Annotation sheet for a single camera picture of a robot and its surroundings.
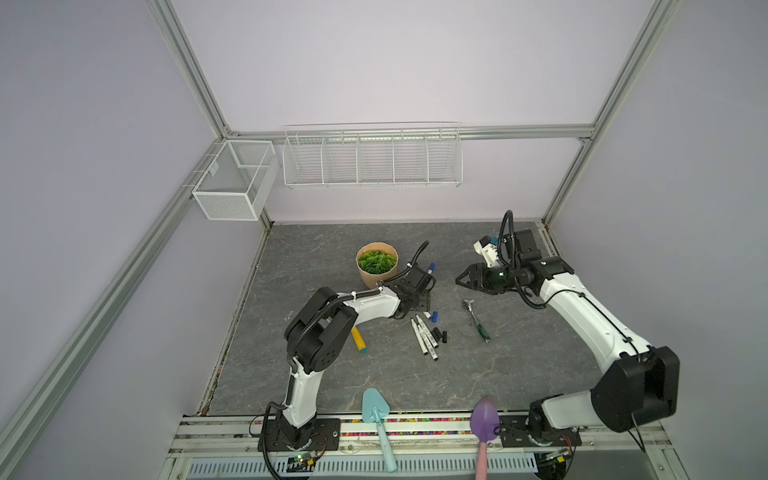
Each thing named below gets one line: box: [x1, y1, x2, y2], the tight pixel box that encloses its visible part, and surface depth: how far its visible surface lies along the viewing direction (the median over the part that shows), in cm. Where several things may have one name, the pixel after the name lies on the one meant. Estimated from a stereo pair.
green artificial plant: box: [358, 250, 397, 275], surface depth 96 cm
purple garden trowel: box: [470, 396, 500, 480], surface depth 77 cm
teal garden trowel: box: [361, 388, 398, 473], surface depth 77 cm
